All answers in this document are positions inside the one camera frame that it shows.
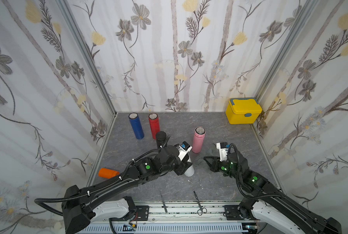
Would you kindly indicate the black thermos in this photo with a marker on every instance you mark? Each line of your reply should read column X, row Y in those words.
column 160, row 138

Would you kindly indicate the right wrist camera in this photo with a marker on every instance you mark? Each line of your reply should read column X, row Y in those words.
column 223, row 147

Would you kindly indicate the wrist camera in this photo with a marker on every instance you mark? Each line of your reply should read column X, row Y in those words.
column 184, row 148
column 223, row 147

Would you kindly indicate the metal tweezers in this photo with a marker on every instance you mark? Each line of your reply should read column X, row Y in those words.
column 163, row 202

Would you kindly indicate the red thermos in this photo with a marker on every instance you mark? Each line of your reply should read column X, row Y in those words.
column 154, row 124

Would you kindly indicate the orange cap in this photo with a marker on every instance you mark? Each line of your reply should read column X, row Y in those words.
column 107, row 173

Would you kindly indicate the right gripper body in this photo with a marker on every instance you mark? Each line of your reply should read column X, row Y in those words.
column 216, row 165

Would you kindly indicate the white thermos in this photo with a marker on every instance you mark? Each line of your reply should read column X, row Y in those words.
column 189, row 168

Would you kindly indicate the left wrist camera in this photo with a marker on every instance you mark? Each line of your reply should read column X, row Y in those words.
column 184, row 148

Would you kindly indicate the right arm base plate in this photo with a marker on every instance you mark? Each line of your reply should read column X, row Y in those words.
column 232, row 212

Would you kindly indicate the yellow lidded box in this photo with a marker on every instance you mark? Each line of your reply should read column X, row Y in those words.
column 243, row 111

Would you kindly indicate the pink thermos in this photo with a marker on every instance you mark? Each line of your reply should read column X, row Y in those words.
column 198, row 139

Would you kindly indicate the blue thermos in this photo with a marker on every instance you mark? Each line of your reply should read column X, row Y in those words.
column 136, row 125

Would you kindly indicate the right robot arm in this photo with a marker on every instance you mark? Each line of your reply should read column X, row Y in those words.
column 264, row 201

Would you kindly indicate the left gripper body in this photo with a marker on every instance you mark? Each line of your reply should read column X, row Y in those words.
column 180, row 168

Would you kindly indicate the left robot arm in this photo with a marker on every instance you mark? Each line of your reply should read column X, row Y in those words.
column 79, row 205

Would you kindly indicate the aluminium front rail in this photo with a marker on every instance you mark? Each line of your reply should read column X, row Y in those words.
column 182, row 218

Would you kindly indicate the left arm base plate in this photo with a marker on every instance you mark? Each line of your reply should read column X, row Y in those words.
column 142, row 213

